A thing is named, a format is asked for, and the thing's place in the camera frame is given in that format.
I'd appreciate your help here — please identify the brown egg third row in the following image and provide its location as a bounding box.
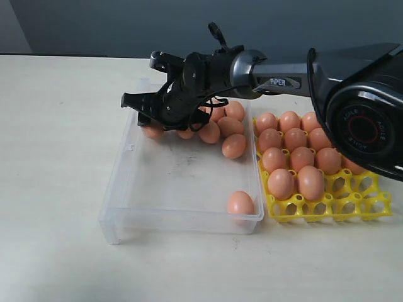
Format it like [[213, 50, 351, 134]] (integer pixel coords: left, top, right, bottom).
[[198, 121, 220, 144], [217, 116, 244, 138], [258, 128, 282, 153]]

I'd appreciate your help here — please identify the brown egg second row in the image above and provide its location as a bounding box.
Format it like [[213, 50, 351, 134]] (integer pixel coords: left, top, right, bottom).
[[176, 129, 195, 140]]

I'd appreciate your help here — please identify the yellow plastic egg tray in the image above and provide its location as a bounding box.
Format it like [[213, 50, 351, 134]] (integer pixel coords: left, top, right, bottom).
[[255, 117, 392, 223]]

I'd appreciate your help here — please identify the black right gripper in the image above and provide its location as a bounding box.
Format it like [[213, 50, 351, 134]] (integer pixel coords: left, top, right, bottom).
[[121, 45, 244, 131]]

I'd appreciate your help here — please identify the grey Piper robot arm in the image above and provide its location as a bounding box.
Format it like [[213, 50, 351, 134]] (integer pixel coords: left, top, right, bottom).
[[121, 43, 402, 181]]

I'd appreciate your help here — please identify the brown egg fourth row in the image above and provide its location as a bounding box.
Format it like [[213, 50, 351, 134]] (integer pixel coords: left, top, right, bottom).
[[222, 133, 246, 159], [284, 128, 307, 152], [308, 128, 332, 151]]

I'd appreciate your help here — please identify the brown egg front row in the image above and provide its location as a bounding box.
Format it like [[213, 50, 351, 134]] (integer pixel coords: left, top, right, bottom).
[[316, 147, 341, 175], [227, 191, 255, 216], [267, 169, 294, 200], [341, 156, 366, 175]]

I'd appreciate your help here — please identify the brown egg top row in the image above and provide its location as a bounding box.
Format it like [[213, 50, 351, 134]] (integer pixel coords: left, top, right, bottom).
[[224, 100, 245, 121], [205, 106, 225, 122], [142, 125, 164, 140]]

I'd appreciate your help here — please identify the clear plastic egg box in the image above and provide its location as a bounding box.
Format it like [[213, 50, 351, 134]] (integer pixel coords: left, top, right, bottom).
[[99, 100, 264, 245]]

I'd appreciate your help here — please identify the brown egg fifth row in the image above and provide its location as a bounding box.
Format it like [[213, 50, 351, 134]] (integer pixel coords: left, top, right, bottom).
[[297, 165, 324, 201], [290, 147, 315, 172], [261, 147, 287, 174]]

